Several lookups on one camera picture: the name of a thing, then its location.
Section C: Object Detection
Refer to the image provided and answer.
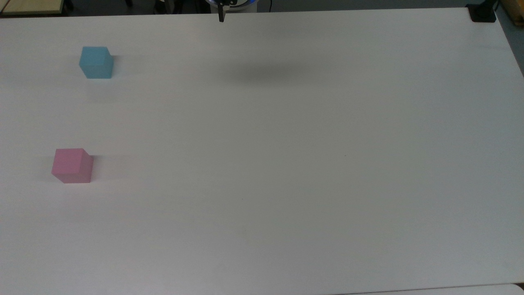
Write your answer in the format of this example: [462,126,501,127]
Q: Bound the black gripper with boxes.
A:
[216,0,238,23]

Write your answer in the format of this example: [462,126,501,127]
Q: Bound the blue foam cube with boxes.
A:
[79,46,114,79]

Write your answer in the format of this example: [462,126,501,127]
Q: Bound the pink foam cube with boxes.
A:
[51,148,94,184]

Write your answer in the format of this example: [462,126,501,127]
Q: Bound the light wooden table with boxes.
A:
[0,0,66,17]

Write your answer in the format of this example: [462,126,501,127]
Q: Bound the wooden board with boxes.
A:
[497,0,524,27]

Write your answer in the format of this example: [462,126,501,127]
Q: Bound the black corner clamp mount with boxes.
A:
[466,0,498,23]

